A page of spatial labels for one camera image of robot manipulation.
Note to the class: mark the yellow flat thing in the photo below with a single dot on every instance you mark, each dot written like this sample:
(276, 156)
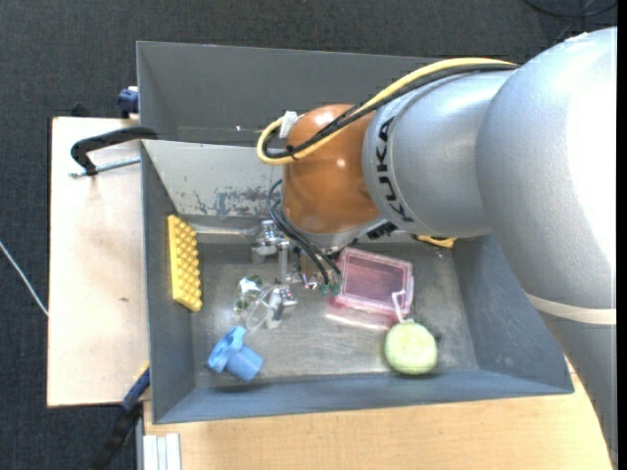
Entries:
(436, 240)

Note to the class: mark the pale wood board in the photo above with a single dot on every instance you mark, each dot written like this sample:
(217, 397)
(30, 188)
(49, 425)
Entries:
(98, 272)

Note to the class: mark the yellow studded flat block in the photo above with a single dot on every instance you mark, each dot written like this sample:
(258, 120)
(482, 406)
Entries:
(185, 262)

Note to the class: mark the black cylinder on white bracket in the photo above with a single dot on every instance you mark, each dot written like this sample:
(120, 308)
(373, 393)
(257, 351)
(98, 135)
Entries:
(379, 232)

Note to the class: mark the blue plastic knob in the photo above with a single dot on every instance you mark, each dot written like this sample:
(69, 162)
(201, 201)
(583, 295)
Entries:
(237, 355)

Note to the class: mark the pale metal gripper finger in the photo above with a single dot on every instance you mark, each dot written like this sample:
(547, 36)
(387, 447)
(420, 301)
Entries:
(267, 250)
(281, 301)

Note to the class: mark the clear glass cup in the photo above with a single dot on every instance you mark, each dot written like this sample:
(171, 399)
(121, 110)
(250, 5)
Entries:
(252, 296)

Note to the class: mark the grey metal bin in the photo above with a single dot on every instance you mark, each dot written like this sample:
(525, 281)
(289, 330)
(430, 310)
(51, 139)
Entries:
(313, 350)

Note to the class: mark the pink clear plastic box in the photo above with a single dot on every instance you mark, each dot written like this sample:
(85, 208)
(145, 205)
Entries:
(374, 282)

